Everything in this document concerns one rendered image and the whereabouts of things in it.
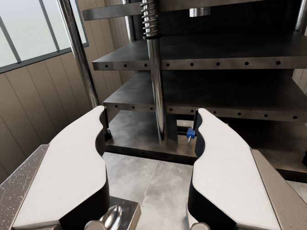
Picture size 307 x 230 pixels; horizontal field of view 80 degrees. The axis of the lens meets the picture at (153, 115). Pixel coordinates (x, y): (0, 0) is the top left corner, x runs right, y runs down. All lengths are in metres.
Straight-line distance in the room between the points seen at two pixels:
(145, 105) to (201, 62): 0.39
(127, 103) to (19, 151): 1.68
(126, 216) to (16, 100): 1.91
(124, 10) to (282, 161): 1.06
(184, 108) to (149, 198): 0.48
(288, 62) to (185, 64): 0.41
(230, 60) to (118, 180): 0.76
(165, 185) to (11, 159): 1.93
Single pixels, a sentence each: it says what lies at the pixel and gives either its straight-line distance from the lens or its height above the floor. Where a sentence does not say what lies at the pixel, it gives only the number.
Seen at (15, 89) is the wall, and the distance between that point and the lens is 2.40.
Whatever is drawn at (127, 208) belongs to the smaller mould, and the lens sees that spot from 0.79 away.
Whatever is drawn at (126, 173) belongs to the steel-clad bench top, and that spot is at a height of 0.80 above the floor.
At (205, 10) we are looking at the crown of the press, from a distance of 1.14.
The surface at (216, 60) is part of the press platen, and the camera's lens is 0.89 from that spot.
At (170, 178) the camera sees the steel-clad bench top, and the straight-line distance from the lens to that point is 0.94.
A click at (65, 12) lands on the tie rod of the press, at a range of 1.05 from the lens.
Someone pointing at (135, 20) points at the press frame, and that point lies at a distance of 1.75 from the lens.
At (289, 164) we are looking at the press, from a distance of 1.14.
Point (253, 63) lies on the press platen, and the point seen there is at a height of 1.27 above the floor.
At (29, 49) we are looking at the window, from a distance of 2.46.
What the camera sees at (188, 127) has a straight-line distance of 1.05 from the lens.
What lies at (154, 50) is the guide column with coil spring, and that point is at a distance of 0.88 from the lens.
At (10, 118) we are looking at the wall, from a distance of 2.41.
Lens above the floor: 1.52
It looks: 30 degrees down
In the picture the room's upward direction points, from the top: 7 degrees counter-clockwise
